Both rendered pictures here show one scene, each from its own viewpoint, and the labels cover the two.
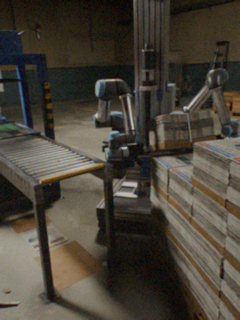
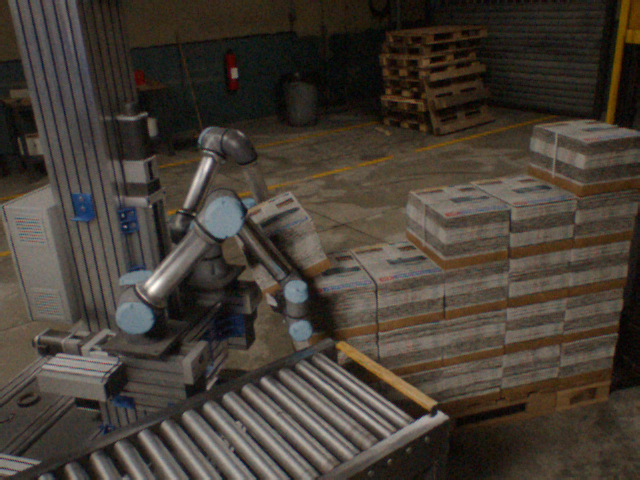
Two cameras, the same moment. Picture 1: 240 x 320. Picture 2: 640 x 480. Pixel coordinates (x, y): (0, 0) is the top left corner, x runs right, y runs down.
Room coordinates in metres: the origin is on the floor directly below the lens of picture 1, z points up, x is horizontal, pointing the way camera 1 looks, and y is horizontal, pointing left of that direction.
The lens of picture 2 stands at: (1.86, 1.86, 1.89)
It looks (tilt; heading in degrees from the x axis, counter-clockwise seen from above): 22 degrees down; 271
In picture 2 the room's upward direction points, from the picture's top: 3 degrees counter-clockwise
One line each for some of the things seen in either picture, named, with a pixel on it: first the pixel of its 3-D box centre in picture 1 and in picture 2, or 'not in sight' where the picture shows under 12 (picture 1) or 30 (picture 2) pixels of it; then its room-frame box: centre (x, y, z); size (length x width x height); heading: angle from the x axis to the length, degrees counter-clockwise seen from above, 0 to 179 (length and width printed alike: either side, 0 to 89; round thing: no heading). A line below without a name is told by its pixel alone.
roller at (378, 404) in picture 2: (70, 174); (360, 391); (1.79, 0.33, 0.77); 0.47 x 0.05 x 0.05; 126
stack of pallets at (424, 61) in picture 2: not in sight; (432, 77); (0.28, -7.29, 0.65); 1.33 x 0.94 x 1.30; 40
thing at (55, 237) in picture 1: (44, 237); not in sight; (2.29, 0.70, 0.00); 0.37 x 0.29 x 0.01; 36
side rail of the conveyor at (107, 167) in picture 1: (65, 152); (145, 440); (2.41, 0.46, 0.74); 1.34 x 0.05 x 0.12; 36
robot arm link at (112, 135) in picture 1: (116, 139); (296, 297); (1.98, 0.02, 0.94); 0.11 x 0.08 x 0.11; 101
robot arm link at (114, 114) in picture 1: (117, 119); (139, 292); (2.51, 0.01, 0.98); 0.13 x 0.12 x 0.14; 101
